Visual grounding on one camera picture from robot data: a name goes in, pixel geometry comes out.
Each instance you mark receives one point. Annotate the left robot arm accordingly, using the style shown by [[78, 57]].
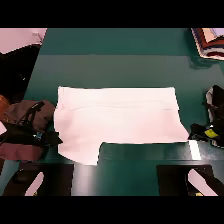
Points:
[[30, 138]]

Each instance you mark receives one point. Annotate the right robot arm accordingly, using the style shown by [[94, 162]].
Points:
[[215, 128]]

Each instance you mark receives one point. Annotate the white T-shirt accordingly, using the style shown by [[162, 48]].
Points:
[[120, 116]]

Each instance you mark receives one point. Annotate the brown garment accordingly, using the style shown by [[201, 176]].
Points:
[[45, 115]]

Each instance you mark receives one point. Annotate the maroon garment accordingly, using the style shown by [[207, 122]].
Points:
[[20, 152]]

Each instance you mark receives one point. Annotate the black garment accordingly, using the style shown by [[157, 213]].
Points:
[[16, 73]]

